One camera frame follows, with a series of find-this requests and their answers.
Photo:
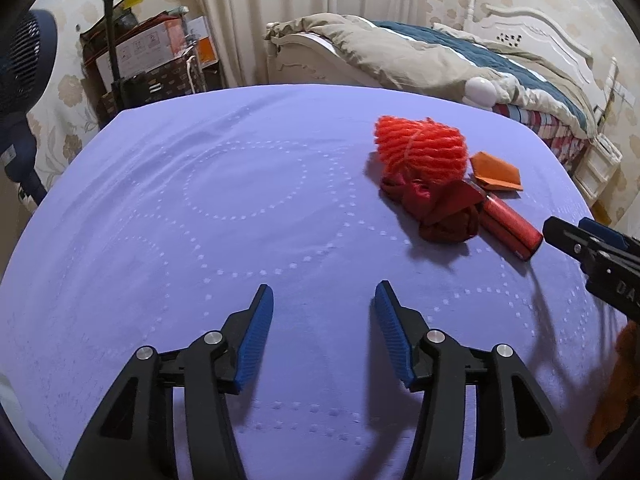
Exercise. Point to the red tube with black cap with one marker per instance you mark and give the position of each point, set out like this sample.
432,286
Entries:
510,225

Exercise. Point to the dark blue fan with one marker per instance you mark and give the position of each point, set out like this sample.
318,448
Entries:
25,60

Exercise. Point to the purple table cover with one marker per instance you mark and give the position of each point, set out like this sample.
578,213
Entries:
200,260

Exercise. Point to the beige and teal quilt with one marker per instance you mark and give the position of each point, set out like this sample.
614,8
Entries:
400,55

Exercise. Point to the orange foam net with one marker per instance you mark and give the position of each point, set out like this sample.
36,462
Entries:
425,147

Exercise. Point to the person's right forearm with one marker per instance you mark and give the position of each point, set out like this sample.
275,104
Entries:
620,385

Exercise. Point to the plaid bedsheet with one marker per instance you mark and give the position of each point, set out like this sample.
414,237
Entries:
555,130

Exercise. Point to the white bed with bedding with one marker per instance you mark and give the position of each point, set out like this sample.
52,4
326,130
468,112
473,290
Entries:
530,20

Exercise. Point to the white and orange cardboard box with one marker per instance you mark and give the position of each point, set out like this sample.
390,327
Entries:
145,45

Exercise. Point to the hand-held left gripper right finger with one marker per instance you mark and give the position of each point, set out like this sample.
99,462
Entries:
392,335

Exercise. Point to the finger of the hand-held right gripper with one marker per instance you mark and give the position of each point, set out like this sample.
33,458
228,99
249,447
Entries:
565,235
602,231

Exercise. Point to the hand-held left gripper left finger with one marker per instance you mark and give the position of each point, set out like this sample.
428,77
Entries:
255,340

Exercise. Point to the dark red cloth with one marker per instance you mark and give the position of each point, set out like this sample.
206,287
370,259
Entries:
445,215

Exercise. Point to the white drawer unit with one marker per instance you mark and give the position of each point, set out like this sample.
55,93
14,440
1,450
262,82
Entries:
597,165

